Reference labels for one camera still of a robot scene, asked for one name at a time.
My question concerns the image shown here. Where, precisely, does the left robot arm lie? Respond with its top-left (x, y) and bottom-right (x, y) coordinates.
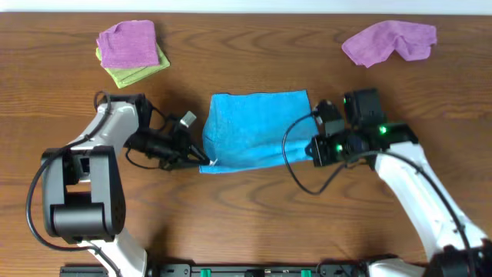
top-left (30, 92), bottom-right (211, 276)

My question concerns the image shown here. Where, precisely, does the right black cable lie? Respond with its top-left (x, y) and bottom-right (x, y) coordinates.
top-left (281, 111), bottom-right (477, 277)

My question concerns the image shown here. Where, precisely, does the blue microfiber cloth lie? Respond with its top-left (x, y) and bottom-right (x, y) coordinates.
top-left (200, 90), bottom-right (318, 174)

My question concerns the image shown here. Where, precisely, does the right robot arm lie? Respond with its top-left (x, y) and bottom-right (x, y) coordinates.
top-left (306, 89), bottom-right (491, 276)

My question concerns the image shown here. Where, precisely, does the folded green cloth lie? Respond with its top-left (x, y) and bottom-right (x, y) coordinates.
top-left (96, 41), bottom-right (171, 88)

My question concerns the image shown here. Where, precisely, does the crumpled purple cloth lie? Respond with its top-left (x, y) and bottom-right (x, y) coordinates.
top-left (341, 20), bottom-right (437, 68)

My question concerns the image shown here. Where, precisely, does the folded purple cloth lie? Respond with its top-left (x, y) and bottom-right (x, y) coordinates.
top-left (96, 20), bottom-right (159, 68)

